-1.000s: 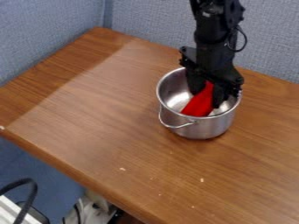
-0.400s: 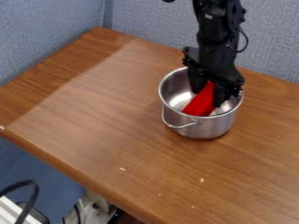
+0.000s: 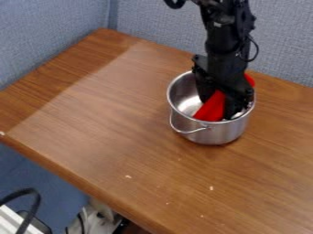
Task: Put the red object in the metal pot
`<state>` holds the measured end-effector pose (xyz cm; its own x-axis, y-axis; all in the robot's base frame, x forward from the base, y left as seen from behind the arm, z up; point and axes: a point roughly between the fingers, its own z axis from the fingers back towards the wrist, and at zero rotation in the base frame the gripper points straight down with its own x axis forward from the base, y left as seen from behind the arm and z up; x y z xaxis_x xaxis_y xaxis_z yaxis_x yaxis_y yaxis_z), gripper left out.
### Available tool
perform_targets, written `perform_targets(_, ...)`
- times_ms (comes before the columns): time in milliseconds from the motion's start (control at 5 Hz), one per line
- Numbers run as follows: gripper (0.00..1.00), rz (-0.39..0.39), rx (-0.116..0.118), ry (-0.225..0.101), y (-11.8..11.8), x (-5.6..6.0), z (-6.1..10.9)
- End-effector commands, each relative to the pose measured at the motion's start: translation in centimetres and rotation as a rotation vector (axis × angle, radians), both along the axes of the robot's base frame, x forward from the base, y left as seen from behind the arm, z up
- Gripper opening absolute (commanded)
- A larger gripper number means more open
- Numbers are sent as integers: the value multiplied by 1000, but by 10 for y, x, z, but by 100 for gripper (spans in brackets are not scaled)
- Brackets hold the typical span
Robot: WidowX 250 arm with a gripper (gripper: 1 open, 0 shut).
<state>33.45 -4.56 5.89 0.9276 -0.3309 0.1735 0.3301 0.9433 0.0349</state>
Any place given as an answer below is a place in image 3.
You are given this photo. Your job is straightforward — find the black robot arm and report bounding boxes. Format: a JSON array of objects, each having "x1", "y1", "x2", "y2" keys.
[{"x1": 164, "y1": 0, "x2": 259, "y2": 122}]

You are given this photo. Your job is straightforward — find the black cable loop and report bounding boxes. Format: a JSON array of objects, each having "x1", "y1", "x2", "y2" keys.
[{"x1": 0, "y1": 187, "x2": 43, "y2": 234}]

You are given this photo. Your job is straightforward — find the stainless steel pot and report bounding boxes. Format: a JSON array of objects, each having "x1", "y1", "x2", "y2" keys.
[{"x1": 166, "y1": 71, "x2": 256, "y2": 145}]

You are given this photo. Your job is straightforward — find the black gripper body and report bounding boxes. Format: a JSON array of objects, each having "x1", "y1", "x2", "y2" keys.
[{"x1": 193, "y1": 52, "x2": 255, "y2": 95}]

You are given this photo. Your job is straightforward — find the red rectangular block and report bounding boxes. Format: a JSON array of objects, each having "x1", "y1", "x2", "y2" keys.
[{"x1": 193, "y1": 72, "x2": 257, "y2": 122}]

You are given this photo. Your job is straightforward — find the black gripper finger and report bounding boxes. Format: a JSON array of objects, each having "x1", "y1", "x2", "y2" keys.
[
  {"x1": 196, "y1": 77, "x2": 217, "y2": 102},
  {"x1": 224, "y1": 92, "x2": 255, "y2": 120}
]

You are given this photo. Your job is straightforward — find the white device under table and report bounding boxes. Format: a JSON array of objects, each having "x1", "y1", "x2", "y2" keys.
[{"x1": 65, "y1": 198, "x2": 123, "y2": 234}]

